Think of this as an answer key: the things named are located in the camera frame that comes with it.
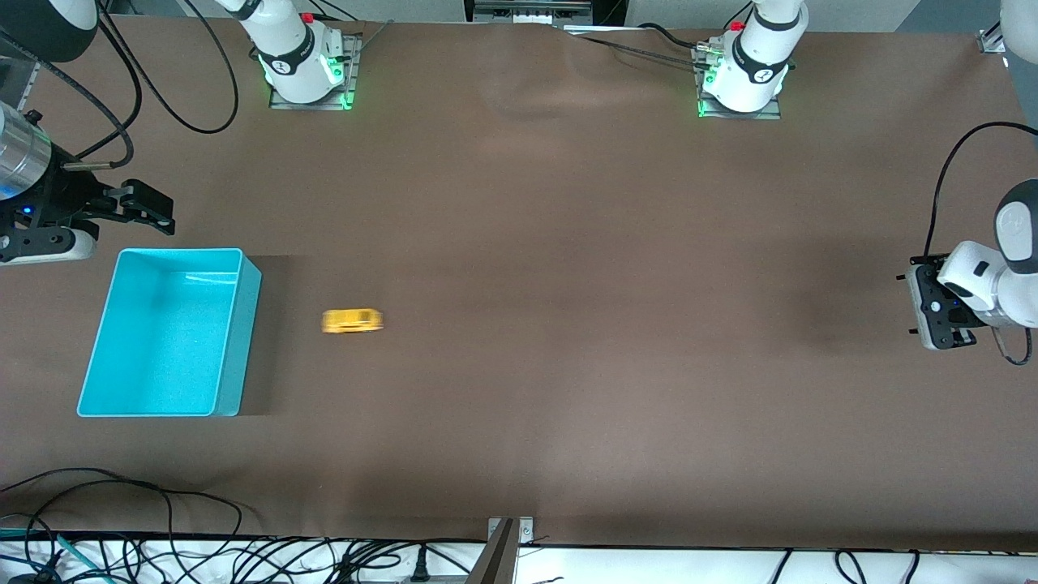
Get tangled black cables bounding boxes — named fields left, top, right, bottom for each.
left=0, top=479, right=487, bottom=584

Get small metal mounting plate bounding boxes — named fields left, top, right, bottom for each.
left=488, top=517, right=535, bottom=544

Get black cable across table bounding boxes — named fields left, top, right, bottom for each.
left=568, top=23, right=718, bottom=67

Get grey metal post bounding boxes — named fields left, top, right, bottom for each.
left=464, top=519, right=520, bottom=584

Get black looping right arm cable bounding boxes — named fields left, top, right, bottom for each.
left=97, top=0, right=240, bottom=135

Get turquoise plastic bin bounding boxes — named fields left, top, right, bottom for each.
left=76, top=247, right=263, bottom=419

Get teal cable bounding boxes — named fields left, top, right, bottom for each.
left=0, top=527, right=110, bottom=584

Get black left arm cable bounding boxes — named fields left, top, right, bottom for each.
left=924, top=122, right=1038, bottom=366

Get flat grey power strip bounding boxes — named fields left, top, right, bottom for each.
left=357, top=573, right=473, bottom=584

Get long black looping cable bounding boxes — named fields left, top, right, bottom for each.
left=0, top=466, right=244, bottom=540

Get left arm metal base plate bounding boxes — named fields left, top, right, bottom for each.
left=696, top=45, right=784, bottom=122

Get aluminium frame with grey panel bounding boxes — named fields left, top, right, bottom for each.
left=0, top=0, right=49, bottom=110

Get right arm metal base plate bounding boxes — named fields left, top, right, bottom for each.
left=268, top=32, right=362, bottom=111

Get yellow beetle toy car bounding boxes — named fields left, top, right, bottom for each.
left=321, top=307, right=385, bottom=335

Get grey power strip with sockets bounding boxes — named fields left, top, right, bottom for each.
left=466, top=0, right=594, bottom=25

